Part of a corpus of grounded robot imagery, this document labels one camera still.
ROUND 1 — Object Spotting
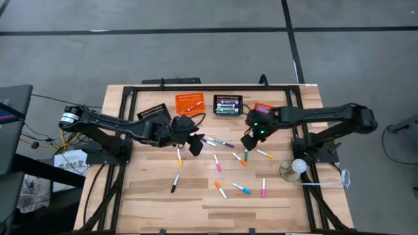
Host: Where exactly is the white lamp cable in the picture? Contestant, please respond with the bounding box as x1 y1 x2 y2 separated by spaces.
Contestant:
295 168 352 191

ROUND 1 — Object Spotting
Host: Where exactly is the white cardboard box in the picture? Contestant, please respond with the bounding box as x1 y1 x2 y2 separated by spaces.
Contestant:
53 149 89 193

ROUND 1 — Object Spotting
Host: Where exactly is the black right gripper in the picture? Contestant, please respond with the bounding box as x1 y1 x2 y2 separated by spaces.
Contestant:
240 109 280 152

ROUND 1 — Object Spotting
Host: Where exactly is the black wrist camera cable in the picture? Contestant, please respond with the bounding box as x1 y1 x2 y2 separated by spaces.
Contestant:
187 112 207 131

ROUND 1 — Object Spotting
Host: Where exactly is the black power strip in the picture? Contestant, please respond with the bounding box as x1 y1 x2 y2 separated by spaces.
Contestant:
141 77 202 86

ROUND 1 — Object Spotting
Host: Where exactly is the black floor cable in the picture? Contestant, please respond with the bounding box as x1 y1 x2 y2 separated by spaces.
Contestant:
380 123 418 165

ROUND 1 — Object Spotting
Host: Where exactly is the black aluminium rig frame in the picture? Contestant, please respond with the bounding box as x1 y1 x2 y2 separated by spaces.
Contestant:
70 84 355 235

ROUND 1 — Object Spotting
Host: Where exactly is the thin yellow tip marker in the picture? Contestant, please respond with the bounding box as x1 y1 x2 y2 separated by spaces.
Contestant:
255 149 275 160

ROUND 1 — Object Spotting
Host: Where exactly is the pink cap white marker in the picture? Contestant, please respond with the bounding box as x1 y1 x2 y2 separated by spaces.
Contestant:
213 153 223 173

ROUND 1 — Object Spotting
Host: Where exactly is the black chair base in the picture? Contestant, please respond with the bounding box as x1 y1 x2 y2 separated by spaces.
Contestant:
387 113 418 134

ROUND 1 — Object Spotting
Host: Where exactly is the orange plastic basket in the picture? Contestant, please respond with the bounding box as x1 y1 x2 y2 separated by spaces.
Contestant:
253 102 278 116
174 92 206 118

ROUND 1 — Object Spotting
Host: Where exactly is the yellow cable coil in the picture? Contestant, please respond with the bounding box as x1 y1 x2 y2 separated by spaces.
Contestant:
19 119 82 151

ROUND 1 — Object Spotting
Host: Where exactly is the blue cap white marker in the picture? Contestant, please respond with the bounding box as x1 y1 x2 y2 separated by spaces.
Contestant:
232 182 252 195

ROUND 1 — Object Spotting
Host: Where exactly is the black power cable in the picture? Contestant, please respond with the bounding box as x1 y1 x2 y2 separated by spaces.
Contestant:
31 93 104 109

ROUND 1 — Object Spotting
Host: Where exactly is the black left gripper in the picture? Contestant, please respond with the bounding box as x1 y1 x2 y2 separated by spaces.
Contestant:
168 114 206 157

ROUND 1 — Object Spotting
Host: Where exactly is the thin red marker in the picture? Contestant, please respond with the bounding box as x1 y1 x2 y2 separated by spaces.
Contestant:
185 101 204 112

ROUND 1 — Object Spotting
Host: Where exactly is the black stand bar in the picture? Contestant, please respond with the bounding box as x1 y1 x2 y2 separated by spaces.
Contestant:
11 153 86 189

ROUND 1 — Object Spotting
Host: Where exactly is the white cloth bag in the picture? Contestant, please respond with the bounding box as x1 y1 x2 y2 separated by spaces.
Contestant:
16 174 52 213

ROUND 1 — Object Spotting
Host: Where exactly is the computer monitor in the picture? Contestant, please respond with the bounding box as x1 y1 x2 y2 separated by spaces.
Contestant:
0 97 27 125

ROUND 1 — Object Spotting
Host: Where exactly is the orange cap white marker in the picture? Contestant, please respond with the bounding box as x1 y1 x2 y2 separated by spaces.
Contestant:
232 151 248 167
214 181 228 199

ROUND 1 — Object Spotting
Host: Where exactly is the thin dark blue marker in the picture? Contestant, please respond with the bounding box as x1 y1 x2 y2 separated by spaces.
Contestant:
207 136 235 149

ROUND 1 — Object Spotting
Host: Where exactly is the dark office desk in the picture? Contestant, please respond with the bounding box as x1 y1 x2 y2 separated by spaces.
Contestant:
0 84 34 177

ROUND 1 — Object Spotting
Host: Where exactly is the brass lamp with white bulb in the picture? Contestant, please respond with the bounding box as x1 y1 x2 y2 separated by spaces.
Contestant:
279 158 308 183

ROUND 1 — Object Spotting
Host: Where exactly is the black plastic basket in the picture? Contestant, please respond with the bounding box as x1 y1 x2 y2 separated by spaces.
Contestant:
136 102 172 123
212 94 244 116

